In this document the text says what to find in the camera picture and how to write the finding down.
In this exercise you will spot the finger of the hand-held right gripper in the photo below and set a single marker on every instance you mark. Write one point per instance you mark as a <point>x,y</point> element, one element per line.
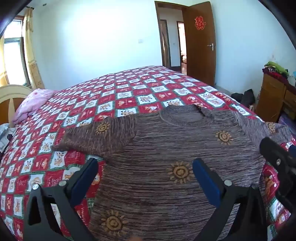
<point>274,150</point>

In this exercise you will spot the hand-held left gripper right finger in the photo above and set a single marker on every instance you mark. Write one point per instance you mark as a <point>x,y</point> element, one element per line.
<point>207,183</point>

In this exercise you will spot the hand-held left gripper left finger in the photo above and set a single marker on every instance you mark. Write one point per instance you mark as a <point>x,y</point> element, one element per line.
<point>85,179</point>

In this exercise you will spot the brown knitted sweater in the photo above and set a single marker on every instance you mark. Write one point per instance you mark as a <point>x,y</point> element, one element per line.
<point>150,150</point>

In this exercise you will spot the pile of clothes on dresser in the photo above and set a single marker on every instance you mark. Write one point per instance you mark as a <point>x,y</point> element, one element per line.
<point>276,67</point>

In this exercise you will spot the wooden cabinet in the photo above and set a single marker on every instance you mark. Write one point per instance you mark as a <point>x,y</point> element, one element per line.
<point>270,92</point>

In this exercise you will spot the large black bag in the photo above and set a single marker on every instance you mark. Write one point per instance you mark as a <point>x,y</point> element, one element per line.
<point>248,97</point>

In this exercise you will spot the small black bag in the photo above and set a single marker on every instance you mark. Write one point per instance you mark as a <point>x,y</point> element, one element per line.
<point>236,96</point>

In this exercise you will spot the dark red cloth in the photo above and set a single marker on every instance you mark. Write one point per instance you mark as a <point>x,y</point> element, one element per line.
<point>277,76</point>

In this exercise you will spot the red printed bedspread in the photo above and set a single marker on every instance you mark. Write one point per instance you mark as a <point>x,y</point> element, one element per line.
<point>92,97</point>

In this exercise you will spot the pale patterned cloth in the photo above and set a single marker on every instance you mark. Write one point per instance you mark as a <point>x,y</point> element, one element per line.
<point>4,135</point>

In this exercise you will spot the pink pillow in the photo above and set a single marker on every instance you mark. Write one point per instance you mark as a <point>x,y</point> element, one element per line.
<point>34,102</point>

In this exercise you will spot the cream wooden headboard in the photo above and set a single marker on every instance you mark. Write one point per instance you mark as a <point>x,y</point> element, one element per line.
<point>13,92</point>

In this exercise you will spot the brown wooden door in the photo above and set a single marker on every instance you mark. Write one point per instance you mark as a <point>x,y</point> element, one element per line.
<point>198,58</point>

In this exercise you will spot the yellow patterned curtain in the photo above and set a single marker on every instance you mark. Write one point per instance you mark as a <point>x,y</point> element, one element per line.
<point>31,58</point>

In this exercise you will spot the window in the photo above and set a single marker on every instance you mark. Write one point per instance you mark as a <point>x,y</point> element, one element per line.
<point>16,58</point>

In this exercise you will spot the red paper door decoration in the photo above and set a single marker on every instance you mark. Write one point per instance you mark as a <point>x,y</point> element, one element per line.
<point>200,22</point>

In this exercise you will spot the brown door frame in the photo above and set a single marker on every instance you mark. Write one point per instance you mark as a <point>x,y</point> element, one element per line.
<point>157,34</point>

